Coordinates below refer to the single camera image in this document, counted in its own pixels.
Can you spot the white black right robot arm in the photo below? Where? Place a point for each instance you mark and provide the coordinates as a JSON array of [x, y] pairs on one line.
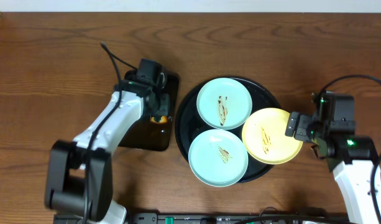
[[353, 160]]

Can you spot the black rectangular water tray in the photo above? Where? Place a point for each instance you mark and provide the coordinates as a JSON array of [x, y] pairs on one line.
[[148, 134]]

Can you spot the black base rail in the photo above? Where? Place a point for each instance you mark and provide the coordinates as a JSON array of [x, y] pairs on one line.
[[153, 218]]

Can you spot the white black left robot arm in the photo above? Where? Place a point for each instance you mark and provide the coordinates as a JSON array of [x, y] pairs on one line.
[[79, 177]]

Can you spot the black round tray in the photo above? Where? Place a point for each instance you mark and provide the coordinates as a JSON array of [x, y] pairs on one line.
[[188, 123]]

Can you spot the light blue plate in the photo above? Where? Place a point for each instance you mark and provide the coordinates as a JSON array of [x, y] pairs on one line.
[[218, 158], [224, 103]]

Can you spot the yellow plate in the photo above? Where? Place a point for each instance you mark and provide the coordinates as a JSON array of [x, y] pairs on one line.
[[263, 135]]

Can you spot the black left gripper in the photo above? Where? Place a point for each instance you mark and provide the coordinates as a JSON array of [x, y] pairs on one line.
[[161, 106]]

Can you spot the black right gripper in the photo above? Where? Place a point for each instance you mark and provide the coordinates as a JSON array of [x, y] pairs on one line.
[[299, 133]]

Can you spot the green yellow sponge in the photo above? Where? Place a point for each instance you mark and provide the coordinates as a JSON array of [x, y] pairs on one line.
[[159, 119]]

